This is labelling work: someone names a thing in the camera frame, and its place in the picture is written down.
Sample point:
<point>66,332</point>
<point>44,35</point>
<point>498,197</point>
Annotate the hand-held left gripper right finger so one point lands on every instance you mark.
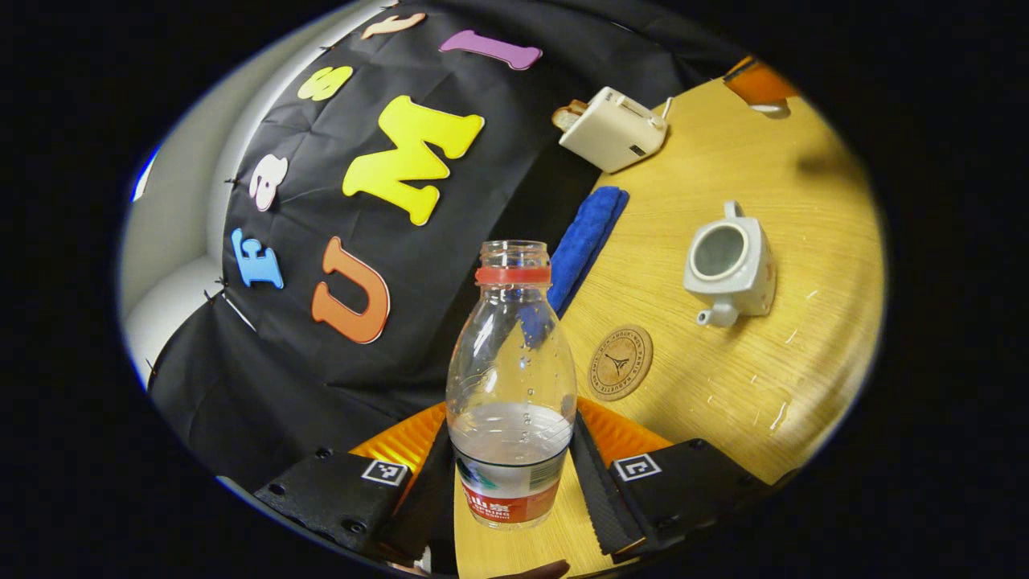
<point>595,490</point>

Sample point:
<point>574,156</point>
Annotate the clear plastic water bottle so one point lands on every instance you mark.
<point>510,362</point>

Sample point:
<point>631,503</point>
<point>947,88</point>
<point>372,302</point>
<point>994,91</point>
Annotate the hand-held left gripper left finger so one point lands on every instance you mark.
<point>426,498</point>

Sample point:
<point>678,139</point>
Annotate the toast slice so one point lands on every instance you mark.
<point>569,115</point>

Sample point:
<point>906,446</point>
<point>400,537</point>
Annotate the white toaster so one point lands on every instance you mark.
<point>611,133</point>

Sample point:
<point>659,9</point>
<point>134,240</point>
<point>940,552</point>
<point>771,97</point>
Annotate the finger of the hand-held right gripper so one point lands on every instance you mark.
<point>760,83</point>

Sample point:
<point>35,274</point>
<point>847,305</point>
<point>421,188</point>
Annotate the blue folded towel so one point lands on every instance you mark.
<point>587,241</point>

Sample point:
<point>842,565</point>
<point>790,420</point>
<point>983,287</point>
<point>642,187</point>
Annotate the round brown coaster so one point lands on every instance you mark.
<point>620,363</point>

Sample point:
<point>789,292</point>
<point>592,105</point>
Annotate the white ceramic teacup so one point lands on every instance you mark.
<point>748,281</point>

